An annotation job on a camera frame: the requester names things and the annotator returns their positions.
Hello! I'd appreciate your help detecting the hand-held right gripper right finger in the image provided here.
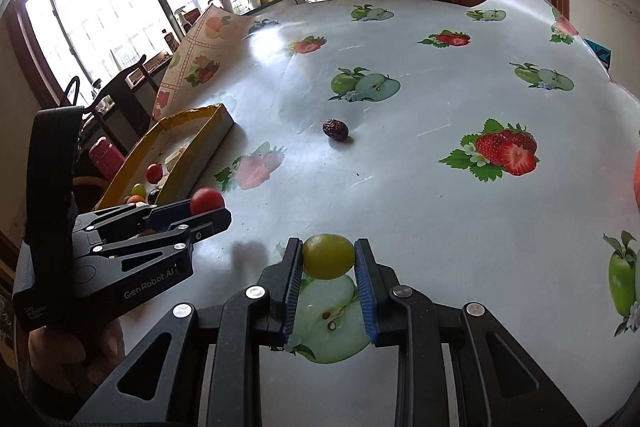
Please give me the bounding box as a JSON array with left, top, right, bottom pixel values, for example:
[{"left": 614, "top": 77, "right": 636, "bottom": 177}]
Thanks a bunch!
[{"left": 352, "top": 238, "right": 588, "bottom": 427}]

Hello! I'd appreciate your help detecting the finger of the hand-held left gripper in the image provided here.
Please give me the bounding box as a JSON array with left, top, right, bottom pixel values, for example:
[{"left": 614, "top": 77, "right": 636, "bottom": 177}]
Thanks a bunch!
[
  {"left": 87, "top": 208, "right": 233, "bottom": 260},
  {"left": 75, "top": 201, "right": 197, "bottom": 235}
]

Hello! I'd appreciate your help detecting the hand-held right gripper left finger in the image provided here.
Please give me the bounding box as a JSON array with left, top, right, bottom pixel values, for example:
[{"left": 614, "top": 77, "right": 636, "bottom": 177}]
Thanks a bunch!
[{"left": 72, "top": 237, "right": 306, "bottom": 427}]

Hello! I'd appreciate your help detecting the yellow-rimmed cardboard tray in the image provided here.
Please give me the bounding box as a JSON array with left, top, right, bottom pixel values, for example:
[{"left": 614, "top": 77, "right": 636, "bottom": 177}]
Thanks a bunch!
[{"left": 92, "top": 103, "right": 236, "bottom": 212}]

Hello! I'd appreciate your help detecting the person's left forearm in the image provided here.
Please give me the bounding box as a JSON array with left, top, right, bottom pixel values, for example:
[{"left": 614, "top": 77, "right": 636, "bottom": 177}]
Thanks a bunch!
[{"left": 12, "top": 357, "right": 96, "bottom": 423}]

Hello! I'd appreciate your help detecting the person's left hand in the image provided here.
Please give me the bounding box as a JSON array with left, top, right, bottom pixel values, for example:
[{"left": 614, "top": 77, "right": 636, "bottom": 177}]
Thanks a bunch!
[{"left": 27, "top": 316, "right": 127, "bottom": 400}]

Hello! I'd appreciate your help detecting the rattan chair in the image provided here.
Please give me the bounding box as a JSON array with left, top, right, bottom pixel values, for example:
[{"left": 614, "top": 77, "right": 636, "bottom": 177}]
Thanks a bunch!
[{"left": 74, "top": 174, "right": 111, "bottom": 190}]

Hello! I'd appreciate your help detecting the red thermos flask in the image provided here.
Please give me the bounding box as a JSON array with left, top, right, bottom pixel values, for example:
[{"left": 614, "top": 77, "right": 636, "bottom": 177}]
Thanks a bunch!
[{"left": 89, "top": 136, "right": 128, "bottom": 182}]

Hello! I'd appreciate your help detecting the fruit-print tablecloth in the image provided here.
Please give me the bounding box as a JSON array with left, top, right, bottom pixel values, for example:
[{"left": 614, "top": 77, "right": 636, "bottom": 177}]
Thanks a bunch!
[{"left": 117, "top": 0, "right": 640, "bottom": 427}]

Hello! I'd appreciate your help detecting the dark wooden chair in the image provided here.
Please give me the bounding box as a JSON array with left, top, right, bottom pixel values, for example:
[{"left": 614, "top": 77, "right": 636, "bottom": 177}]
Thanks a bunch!
[{"left": 90, "top": 54, "right": 163, "bottom": 142}]

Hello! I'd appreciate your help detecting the dried red date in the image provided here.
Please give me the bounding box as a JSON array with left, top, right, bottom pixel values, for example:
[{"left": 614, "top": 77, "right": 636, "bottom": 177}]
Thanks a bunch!
[{"left": 322, "top": 119, "right": 351, "bottom": 142}]

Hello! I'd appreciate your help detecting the large window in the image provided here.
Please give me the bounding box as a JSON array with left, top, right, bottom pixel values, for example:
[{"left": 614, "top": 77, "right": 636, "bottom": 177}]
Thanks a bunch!
[{"left": 10, "top": 0, "right": 281, "bottom": 108}]

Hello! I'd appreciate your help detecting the blue box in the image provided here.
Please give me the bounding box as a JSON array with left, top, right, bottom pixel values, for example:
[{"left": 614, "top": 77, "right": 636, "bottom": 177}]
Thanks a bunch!
[{"left": 582, "top": 38, "right": 613, "bottom": 65}]

